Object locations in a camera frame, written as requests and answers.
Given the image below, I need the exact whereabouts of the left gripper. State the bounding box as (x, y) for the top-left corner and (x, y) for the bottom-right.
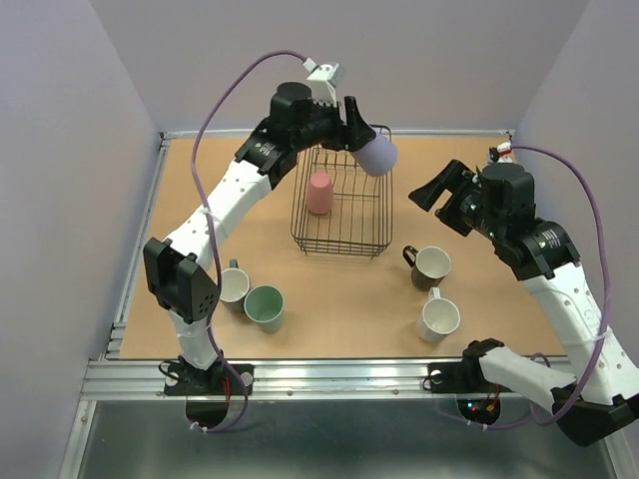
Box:
(293, 93), (375, 153)

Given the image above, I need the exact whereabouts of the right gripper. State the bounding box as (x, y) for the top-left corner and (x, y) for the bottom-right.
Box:
(410, 158), (504, 242)

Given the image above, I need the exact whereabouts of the lavender cup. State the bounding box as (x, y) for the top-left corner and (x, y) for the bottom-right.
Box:
(351, 134), (398, 177)

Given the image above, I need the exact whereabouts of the pink cup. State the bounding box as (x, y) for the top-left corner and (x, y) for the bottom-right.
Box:
(306, 172), (333, 215)

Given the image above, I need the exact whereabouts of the black mug white inside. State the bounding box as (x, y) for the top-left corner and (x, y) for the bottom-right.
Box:
(402, 245), (452, 291)

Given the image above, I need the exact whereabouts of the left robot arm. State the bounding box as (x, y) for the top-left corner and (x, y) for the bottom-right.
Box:
(143, 82), (384, 393)

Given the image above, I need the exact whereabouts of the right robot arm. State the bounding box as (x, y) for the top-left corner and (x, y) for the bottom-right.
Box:
(408, 160), (638, 447)

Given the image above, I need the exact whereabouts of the grey mug white inside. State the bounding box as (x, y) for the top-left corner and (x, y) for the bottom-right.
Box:
(220, 259), (252, 313)

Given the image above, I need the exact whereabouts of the green cup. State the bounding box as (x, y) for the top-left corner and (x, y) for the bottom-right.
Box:
(245, 285), (286, 334)

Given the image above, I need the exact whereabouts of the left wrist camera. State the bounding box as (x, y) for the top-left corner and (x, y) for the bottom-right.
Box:
(303, 57), (345, 107)

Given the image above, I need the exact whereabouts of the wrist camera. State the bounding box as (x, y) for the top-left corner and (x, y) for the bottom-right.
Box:
(487, 142), (514, 165)
(303, 57), (345, 107)

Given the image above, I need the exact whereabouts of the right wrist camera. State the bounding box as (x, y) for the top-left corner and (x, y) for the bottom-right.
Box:
(487, 142), (514, 165)

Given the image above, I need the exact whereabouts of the black wire dish rack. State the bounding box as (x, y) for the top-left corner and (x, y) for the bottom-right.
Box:
(291, 146), (393, 258)

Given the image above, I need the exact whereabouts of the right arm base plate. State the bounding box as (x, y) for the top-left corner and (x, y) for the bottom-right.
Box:
(420, 360), (511, 394)

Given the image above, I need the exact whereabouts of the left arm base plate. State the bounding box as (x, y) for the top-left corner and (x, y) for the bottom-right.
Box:
(158, 356), (253, 397)

